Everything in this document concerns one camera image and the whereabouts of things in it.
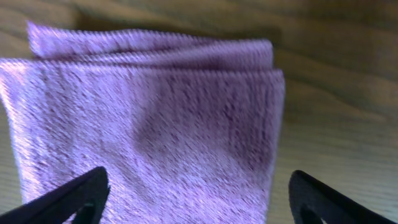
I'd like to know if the purple microfiber cloth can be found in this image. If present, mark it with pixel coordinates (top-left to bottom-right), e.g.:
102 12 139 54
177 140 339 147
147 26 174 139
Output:
1 24 285 223

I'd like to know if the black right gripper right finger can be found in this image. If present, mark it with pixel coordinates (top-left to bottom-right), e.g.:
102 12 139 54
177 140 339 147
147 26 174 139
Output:
289 170 396 224

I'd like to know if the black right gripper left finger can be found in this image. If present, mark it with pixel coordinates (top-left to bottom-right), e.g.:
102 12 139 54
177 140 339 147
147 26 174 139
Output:
1 166 110 224

